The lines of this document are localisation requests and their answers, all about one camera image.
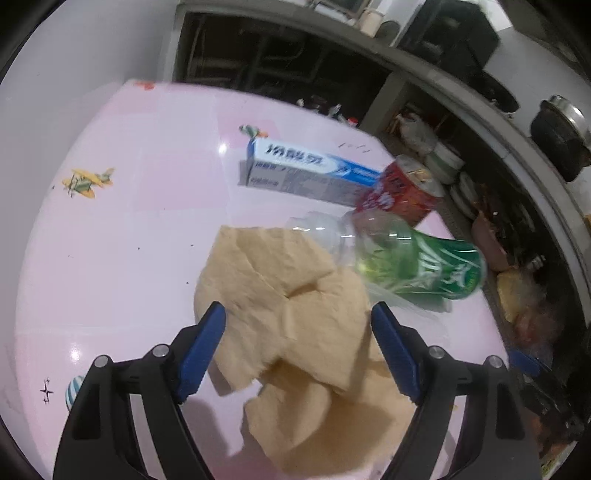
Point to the black cooking pot with lid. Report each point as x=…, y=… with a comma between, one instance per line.
x=562, y=133

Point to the blue toothpaste box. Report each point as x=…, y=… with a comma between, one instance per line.
x=277, y=166

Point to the concrete kitchen counter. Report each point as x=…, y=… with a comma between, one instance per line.
x=565, y=218

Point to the white plastic bag on shelf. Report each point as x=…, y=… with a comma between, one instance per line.
x=417, y=134

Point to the stacked white green bowls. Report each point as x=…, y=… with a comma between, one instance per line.
x=444, y=163

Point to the red soda can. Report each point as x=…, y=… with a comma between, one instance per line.
x=406, y=188

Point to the pink patterned tablecloth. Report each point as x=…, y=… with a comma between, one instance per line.
x=128, y=222

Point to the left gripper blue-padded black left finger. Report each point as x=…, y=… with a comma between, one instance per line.
x=118, y=402

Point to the yellow bag of food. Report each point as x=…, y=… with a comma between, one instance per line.
x=517, y=292

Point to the black frying pan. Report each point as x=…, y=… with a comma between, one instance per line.
x=495, y=92

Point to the brown paper napkin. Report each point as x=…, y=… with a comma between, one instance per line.
x=299, y=324

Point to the stacked plates on shelf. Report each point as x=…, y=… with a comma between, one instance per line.
x=465, y=196

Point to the pink plastic basin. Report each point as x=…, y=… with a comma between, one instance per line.
x=485, y=239

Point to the green-label clear plastic bottle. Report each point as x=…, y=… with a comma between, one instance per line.
x=398, y=263

